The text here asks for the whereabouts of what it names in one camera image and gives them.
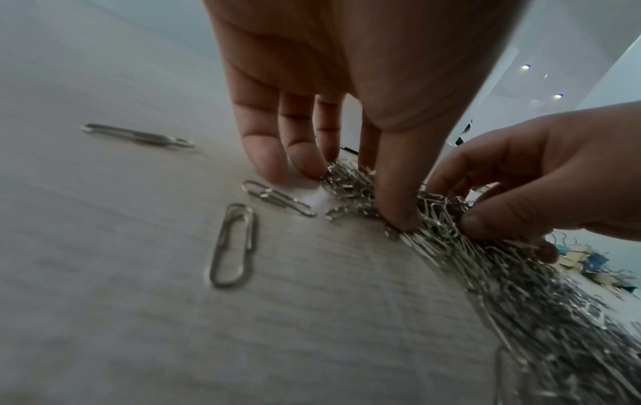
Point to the person's left hand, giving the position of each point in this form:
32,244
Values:
350,51

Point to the single silver paper clip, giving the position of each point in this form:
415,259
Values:
137,135
278,197
234,245

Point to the person's right hand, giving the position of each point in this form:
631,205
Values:
566,170

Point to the colourful clutter of small items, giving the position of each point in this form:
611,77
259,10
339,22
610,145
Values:
596,263

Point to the pile of silver paper clips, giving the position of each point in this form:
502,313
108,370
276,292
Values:
526,300

